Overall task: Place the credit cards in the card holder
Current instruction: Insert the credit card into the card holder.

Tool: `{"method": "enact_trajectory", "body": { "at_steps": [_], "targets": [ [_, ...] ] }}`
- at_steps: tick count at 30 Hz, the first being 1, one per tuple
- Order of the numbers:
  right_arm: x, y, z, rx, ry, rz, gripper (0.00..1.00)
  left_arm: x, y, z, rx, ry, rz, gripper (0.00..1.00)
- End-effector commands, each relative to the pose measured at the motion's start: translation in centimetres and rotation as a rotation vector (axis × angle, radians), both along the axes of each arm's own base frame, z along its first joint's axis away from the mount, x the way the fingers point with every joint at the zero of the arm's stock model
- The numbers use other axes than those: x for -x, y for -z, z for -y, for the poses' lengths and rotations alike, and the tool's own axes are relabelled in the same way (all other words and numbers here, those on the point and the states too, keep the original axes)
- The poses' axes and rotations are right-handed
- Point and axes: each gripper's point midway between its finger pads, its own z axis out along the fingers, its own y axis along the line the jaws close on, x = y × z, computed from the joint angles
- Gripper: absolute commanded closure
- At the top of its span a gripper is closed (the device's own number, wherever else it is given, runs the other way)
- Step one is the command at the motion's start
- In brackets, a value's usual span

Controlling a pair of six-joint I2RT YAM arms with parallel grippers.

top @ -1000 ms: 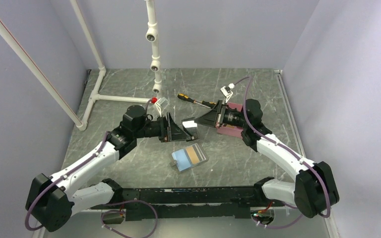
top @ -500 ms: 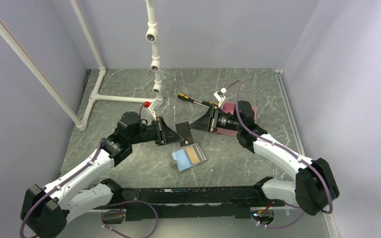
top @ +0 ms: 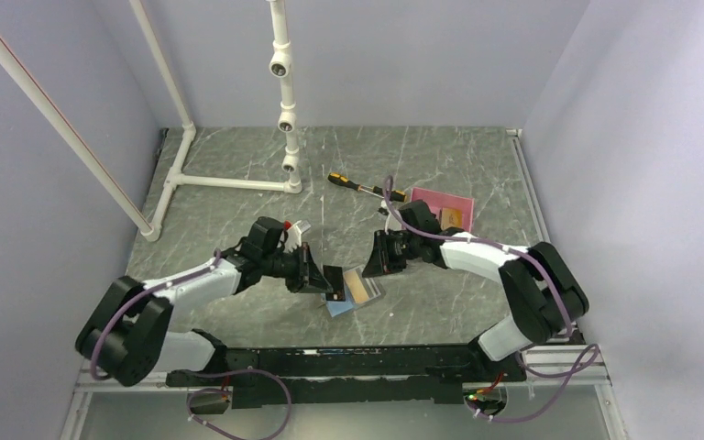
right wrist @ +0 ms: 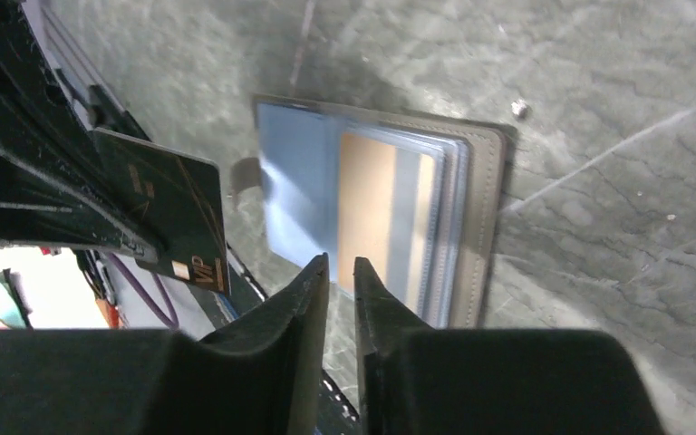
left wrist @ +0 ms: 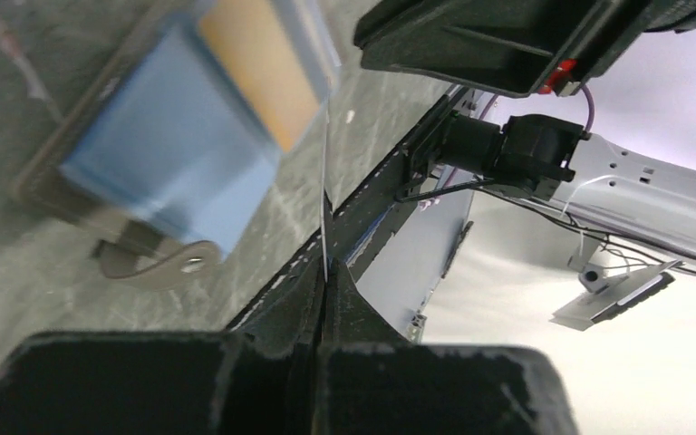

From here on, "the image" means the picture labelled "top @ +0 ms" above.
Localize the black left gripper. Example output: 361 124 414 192
261 241 333 294

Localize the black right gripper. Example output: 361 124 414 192
362 229 421 278

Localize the orange credit card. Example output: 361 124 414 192
344 268 382 305

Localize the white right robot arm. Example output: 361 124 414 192
362 200 589 380

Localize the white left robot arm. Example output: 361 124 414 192
74 216 336 387

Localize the grey leather card holder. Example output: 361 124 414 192
322 265 384 318

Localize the pink plastic card box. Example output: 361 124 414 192
411 187 475 232

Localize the yellow black screwdriver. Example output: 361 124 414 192
327 172 408 203

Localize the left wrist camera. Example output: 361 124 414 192
284 220 312 252

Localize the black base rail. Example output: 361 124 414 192
166 341 526 409

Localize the aluminium extrusion frame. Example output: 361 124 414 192
74 126 610 427

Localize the white PVC pipe frame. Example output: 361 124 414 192
0 1 303 242

